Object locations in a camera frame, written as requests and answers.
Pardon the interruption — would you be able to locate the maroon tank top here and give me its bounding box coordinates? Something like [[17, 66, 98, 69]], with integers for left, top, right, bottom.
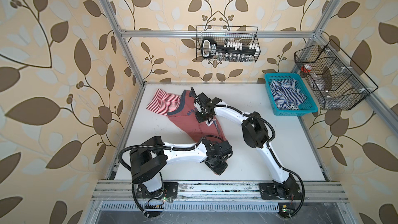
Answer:
[[167, 90, 226, 143]]

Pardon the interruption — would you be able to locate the red white striped tank top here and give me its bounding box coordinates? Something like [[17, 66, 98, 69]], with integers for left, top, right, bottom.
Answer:
[[146, 89, 181, 116]]

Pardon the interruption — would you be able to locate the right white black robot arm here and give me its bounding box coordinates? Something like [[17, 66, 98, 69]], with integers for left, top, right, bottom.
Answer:
[[191, 88, 305, 200]]

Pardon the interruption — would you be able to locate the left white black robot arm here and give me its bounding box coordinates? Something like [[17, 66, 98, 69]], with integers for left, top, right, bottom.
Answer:
[[118, 135, 233, 194]]

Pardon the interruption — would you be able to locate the navy white striped tank top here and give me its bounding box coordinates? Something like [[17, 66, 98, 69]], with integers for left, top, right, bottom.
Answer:
[[269, 79, 307, 111]]

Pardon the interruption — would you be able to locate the black tool with vials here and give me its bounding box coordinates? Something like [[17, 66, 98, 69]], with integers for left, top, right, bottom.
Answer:
[[199, 37, 261, 62]]

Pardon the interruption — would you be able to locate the teal plastic basket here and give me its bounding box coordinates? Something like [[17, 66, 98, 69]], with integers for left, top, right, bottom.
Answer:
[[264, 73, 318, 116]]

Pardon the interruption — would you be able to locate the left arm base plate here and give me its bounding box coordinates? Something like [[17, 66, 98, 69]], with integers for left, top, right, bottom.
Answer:
[[135, 181, 179, 199]]

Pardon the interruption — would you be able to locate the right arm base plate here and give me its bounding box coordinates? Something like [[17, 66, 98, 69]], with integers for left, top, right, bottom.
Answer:
[[258, 182, 302, 201]]

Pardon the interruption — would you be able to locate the black wire basket back wall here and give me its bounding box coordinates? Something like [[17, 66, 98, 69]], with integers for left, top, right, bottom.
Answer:
[[195, 25, 261, 63]]

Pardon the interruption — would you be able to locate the black wire basket wall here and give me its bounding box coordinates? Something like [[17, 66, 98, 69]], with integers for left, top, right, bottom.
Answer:
[[195, 25, 261, 63], [294, 39, 378, 111]]

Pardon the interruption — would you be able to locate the aluminium front rail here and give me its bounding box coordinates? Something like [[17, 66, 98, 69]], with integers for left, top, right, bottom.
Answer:
[[91, 180, 349, 203]]

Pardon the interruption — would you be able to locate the black wire basket right wall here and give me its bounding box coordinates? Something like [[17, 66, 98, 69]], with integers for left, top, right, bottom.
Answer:
[[294, 39, 378, 111]]

